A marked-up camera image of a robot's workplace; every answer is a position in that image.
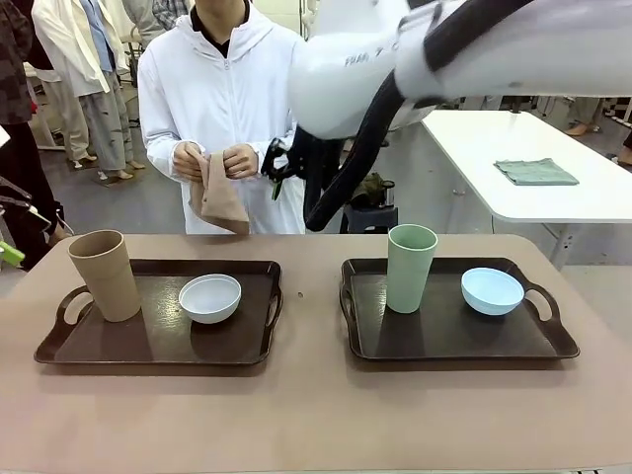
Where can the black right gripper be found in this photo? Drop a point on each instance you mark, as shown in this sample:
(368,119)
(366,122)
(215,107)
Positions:
(310,163)

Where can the beige cloth mat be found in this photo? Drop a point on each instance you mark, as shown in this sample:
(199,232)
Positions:
(222,202)

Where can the tall brown cup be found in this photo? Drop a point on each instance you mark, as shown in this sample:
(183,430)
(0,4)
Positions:
(108,286)

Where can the white bowl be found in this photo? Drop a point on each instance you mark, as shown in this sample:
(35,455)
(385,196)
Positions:
(210,308)

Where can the tall green cup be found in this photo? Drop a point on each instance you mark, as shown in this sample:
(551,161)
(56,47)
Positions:
(410,281)

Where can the light blue bowl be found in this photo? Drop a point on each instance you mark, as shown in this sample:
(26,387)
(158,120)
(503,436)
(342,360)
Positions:
(489,301)

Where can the teal cloth mat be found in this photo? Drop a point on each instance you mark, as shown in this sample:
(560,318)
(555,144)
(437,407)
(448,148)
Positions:
(535,173)

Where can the person's right forearm white sleeve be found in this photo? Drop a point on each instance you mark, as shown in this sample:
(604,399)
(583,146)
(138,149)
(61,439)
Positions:
(160,153)

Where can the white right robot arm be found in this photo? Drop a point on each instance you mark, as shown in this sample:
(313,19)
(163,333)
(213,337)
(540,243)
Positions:
(336,84)

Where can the person's left forearm white sleeve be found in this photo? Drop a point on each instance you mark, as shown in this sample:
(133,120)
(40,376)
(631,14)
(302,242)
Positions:
(261,148)

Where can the dark brown serving tray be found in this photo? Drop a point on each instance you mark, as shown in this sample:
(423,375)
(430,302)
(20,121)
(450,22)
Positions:
(444,336)
(148,340)

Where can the person's left hand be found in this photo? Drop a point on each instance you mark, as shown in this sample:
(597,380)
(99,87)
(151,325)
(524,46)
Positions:
(242,162)

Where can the person's right hand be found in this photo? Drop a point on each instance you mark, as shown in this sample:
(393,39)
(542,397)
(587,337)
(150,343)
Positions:
(190,160)

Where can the person in white jacket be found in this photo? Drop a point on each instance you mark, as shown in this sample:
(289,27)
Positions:
(222,99)

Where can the dark bag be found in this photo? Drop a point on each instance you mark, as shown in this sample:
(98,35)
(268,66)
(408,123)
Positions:
(372,190)

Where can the black stool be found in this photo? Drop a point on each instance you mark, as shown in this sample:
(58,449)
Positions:
(370,219)

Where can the mannequin in plaid shirt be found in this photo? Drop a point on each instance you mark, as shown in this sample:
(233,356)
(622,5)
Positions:
(165,5)

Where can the mannequin white jacket beige trousers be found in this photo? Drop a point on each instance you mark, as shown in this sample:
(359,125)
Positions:
(74,59)

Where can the white side table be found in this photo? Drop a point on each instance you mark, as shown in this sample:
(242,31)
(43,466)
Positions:
(568,202)

